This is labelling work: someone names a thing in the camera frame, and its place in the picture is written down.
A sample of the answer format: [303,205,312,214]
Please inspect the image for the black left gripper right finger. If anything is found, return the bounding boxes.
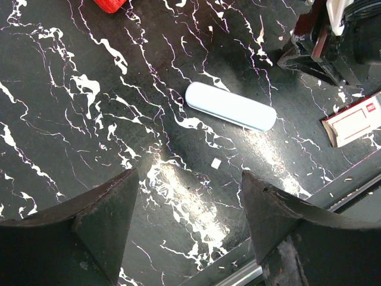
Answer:
[242,170,380,285]

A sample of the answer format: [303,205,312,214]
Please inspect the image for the white red staple box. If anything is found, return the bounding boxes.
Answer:
[321,92,380,148]

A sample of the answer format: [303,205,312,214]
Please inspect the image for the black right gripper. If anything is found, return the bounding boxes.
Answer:
[277,1,380,86]

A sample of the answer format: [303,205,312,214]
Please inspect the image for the light blue stapler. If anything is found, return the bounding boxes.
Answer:
[185,82,277,132]

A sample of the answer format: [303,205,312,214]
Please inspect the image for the red plastic basket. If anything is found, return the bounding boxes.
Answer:
[94,0,126,14]

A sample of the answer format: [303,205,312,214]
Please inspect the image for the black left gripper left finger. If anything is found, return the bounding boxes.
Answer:
[1,169,139,285]

